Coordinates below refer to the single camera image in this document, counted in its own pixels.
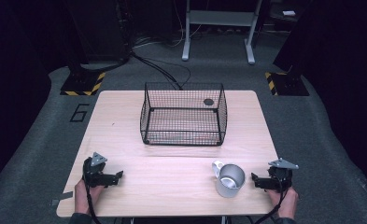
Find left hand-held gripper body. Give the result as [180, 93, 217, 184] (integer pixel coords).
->
[81, 151, 112, 189]

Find thin white cable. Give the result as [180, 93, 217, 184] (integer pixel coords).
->
[134, 0, 204, 49]

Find black equipment cabinet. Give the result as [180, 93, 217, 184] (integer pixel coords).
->
[64, 0, 133, 64]

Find black floor cables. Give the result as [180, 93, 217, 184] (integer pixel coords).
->
[130, 50, 192, 91]

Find left hand-held gripper cable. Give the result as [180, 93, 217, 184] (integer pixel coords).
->
[83, 176, 103, 224]

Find grey tape strip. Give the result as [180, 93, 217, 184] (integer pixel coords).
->
[49, 190, 75, 207]

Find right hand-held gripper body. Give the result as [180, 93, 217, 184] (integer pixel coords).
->
[265, 157, 300, 193]

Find black wire basket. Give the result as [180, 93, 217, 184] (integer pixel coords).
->
[139, 81, 229, 147]

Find person's left hand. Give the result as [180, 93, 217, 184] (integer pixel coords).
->
[74, 178, 105, 216]

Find white metal desk frame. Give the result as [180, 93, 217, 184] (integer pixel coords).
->
[181, 0, 263, 65]

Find black striped stand base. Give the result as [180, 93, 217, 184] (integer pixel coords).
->
[263, 70, 310, 97]
[60, 70, 106, 97]

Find person's right hand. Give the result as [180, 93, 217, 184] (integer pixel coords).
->
[266, 186, 299, 220]

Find white cup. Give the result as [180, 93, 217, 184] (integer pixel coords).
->
[211, 160, 247, 199]

